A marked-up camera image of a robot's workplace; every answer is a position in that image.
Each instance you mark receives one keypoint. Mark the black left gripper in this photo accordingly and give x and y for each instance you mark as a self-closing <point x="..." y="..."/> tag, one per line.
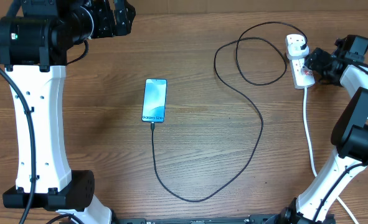
<point x="110" y="27"/>

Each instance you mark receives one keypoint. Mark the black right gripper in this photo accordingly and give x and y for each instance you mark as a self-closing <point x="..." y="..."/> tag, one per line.
<point x="314" y="63"/>

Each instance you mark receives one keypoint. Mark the blue Galaxy smartphone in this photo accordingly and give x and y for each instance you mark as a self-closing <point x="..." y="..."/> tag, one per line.
<point x="154" y="103"/>

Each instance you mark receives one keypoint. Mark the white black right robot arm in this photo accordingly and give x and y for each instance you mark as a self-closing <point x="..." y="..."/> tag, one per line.
<point x="345" y="67"/>

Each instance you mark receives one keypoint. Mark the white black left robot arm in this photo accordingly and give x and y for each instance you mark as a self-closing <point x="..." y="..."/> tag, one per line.
<point x="35" y="36"/>

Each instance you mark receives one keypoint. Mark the white power strip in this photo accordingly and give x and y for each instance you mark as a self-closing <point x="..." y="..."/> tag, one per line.
<point x="302" y="76"/>

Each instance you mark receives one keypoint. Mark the white wall charger plug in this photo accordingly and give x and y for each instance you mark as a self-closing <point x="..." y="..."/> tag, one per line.
<point x="295" y="52"/>

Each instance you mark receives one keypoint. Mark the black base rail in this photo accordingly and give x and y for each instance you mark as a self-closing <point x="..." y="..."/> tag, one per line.
<point x="252" y="219"/>

